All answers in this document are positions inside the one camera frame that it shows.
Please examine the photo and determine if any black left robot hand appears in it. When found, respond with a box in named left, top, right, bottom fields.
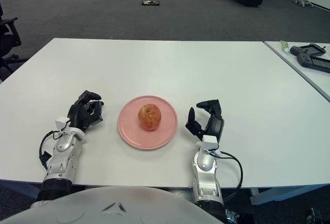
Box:
left=67, top=89, right=105, bottom=132

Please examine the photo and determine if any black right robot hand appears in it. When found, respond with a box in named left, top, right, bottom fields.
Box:
left=185, top=99, right=225, bottom=142

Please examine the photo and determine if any red yellow apple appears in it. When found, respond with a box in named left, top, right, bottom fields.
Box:
left=138, top=104, right=162, bottom=131

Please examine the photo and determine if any pink round plate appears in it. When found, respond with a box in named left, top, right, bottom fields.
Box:
left=117, top=95, right=178, bottom=150

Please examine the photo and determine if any blue grey table leg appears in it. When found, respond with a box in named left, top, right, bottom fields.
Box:
left=0, top=179, right=43, bottom=199
left=249, top=184, right=330, bottom=206

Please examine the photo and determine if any grey robot torso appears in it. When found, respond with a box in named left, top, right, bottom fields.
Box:
left=0, top=185, right=222, bottom=224

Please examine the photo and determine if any black office chair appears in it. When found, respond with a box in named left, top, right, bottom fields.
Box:
left=0, top=1, right=29, bottom=80

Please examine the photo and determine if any grey quadruped robot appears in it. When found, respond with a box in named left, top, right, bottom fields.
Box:
left=291, top=0, right=314, bottom=8

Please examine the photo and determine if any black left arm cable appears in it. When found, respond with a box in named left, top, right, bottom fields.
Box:
left=38, top=130, right=62, bottom=170

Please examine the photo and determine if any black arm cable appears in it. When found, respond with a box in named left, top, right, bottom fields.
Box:
left=38, top=130, right=62, bottom=170
left=219, top=150, right=243, bottom=201

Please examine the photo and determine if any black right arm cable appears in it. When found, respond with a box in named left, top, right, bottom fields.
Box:
left=219, top=150, right=243, bottom=201

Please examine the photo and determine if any black handheld controller with frame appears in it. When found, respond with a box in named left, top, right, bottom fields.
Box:
left=289, top=43, right=327, bottom=57

